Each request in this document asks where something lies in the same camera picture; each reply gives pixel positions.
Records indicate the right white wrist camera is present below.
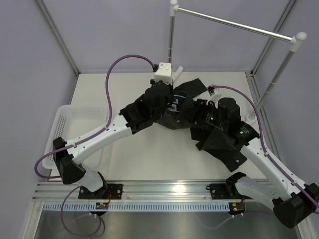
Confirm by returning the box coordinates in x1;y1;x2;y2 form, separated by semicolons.
206;84;222;105

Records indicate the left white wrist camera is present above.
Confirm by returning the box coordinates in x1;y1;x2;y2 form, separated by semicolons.
154;62;173;86

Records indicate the right black mount plate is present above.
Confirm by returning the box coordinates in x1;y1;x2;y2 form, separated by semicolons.
205;183;250;200

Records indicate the white slotted cable duct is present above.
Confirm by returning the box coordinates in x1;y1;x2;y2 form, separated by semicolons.
42;202;230;212

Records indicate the white plastic basket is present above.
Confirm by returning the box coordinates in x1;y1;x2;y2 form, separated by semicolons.
44;105;112;169

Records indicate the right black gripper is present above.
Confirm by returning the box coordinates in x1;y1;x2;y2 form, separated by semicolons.
180;99;228;131

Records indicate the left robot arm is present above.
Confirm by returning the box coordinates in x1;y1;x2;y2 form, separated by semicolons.
53;81;173;199

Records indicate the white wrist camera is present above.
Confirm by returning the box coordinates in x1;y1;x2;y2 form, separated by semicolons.
206;84;222;105
154;62;173;86

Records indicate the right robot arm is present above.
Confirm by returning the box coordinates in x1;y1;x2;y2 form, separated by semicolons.
191;98;319;229

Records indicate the black mount plate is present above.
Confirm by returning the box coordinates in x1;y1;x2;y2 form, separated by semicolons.
78;183;123;200
205;183;250;200

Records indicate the metal clothes rack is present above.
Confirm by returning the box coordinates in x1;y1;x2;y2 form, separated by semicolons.
167;0;307;109

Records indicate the blue wire hanger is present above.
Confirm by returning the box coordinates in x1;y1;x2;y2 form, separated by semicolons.
170;93;187;113

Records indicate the aluminium rail base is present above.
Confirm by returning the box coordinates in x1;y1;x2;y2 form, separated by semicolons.
32;179;287;202

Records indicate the black pinstripe shirt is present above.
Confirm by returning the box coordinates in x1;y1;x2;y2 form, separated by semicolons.
158;78;254;172

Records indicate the left black mount plate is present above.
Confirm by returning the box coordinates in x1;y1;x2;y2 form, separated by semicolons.
78;183;123;200

